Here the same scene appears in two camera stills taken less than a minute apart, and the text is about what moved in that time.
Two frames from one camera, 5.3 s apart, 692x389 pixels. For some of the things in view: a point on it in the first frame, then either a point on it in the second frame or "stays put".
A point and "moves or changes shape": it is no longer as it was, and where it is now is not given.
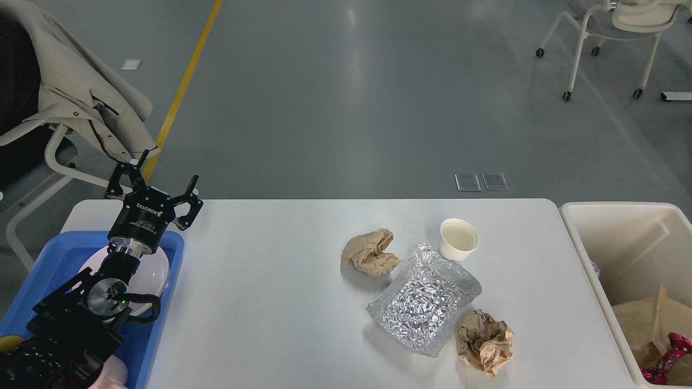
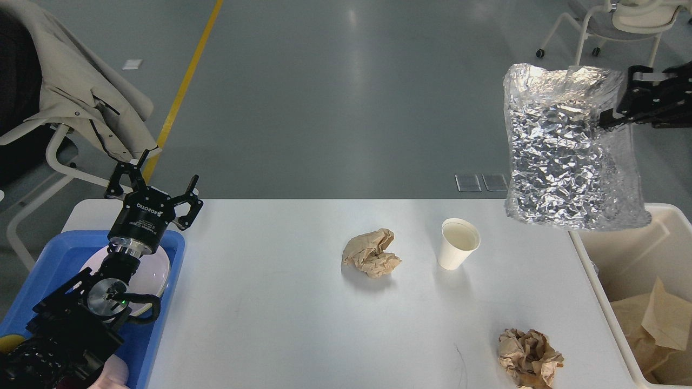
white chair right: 624,19 stays put
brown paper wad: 484,342 → 529,358
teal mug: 8,343 stays put
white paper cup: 458,239 stays put
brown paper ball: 365,253 stays put
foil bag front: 419,296 → 567,170
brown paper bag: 646,324 moves or changes shape
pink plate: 151,276 stays put
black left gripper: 140,221 stays put
